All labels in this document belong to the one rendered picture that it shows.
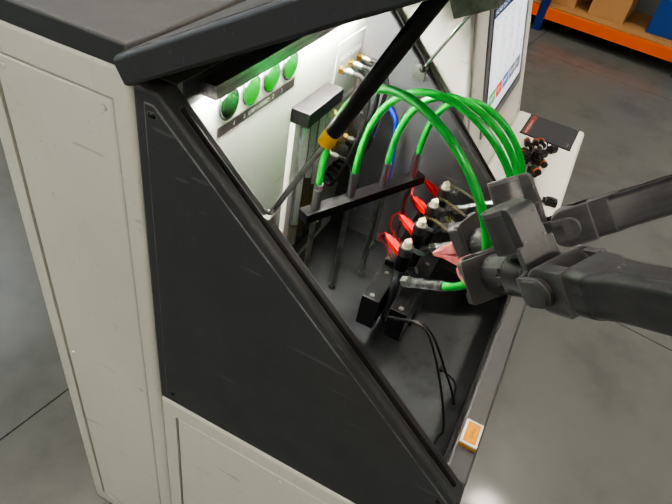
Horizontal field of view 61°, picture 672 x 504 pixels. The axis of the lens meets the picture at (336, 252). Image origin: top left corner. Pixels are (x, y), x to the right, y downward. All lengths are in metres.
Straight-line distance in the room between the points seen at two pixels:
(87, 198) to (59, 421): 1.32
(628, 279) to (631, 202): 0.33
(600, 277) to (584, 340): 2.16
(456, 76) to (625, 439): 1.67
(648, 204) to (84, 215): 0.85
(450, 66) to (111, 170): 0.75
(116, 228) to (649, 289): 0.72
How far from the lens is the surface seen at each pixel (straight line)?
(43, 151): 0.97
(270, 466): 1.17
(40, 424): 2.19
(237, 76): 0.82
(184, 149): 0.75
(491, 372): 1.15
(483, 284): 0.83
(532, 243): 0.73
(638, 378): 2.78
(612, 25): 6.27
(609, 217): 0.93
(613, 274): 0.63
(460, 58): 1.30
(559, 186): 1.71
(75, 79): 0.84
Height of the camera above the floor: 1.79
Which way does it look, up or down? 41 degrees down
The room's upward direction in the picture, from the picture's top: 11 degrees clockwise
